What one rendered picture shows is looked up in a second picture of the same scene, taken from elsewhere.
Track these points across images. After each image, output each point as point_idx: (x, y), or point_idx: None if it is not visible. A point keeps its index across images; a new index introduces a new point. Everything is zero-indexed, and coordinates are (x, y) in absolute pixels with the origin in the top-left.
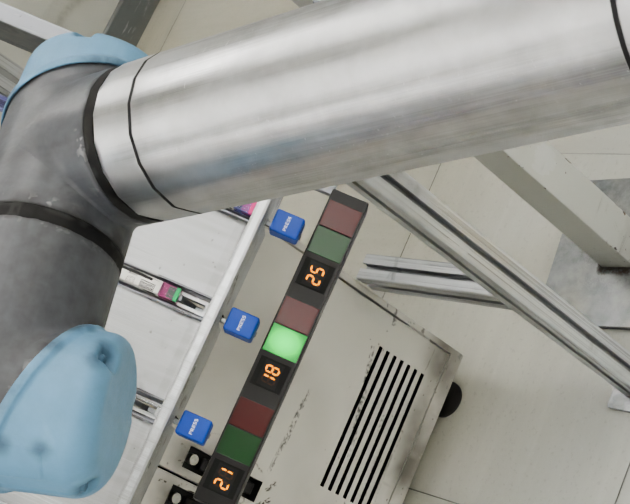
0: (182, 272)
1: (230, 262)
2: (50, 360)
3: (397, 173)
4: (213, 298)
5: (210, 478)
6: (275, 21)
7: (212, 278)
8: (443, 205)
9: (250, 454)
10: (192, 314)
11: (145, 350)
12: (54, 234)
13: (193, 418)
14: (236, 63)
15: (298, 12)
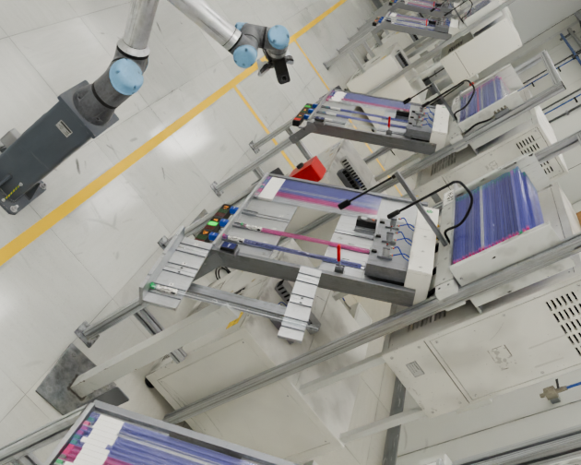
0: (241, 230)
1: (228, 225)
2: (242, 24)
3: None
4: (231, 220)
5: (229, 207)
6: (217, 16)
7: (232, 229)
8: None
9: (219, 209)
10: (237, 222)
11: (248, 220)
12: (244, 33)
13: (234, 208)
14: (221, 16)
15: (214, 14)
